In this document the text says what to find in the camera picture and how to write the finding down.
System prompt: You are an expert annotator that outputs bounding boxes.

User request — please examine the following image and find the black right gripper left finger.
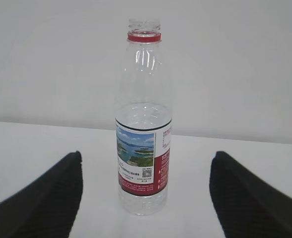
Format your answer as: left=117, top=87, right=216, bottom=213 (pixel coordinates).
left=0, top=151, right=83, bottom=238

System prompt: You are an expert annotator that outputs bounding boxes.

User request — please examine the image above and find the clear plastic water bottle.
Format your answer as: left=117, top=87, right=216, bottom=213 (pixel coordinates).
left=115, top=19, right=172, bottom=216

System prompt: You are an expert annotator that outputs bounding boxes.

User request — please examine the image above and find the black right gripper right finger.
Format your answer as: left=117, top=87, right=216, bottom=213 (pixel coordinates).
left=209, top=151, right=292, bottom=238

